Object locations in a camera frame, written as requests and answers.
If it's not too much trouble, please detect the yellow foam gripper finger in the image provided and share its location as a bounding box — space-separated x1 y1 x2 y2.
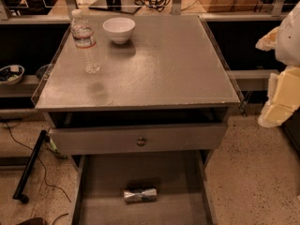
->
258 67 300 128

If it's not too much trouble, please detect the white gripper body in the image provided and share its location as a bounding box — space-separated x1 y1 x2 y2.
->
255 2 300 67

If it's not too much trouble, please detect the silver redbull can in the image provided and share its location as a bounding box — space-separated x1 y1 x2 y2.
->
124 188 158 203

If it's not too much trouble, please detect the top grey drawer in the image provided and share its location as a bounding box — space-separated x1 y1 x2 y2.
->
50 123 227 156

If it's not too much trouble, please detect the middle grey open drawer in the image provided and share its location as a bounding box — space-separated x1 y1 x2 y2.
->
67 151 218 225

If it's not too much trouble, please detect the grey wooden drawer cabinet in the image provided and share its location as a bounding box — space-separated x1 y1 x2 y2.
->
31 14 245 225

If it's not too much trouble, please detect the round brass drawer knob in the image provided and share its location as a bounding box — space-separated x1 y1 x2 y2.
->
137 137 146 146

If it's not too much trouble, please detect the grey bench beam right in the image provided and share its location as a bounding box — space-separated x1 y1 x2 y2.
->
228 69 278 91

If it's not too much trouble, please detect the white ceramic bowl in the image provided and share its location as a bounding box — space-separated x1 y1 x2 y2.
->
103 17 136 44

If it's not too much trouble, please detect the black monitor stand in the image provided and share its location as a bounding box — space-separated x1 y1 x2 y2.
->
88 0 141 14

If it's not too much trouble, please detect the clear plastic water bottle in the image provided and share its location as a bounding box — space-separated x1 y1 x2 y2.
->
70 9 100 74

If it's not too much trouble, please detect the dark bowl on shelf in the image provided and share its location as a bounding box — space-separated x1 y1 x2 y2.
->
36 64 53 80

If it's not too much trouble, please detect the white bowl with clutter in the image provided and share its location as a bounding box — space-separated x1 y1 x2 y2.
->
0 65 24 84

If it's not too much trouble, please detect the black bar on floor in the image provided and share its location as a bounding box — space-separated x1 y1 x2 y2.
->
13 130 47 204

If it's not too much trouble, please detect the black floor cable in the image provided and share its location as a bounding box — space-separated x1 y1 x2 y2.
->
0 117 73 225

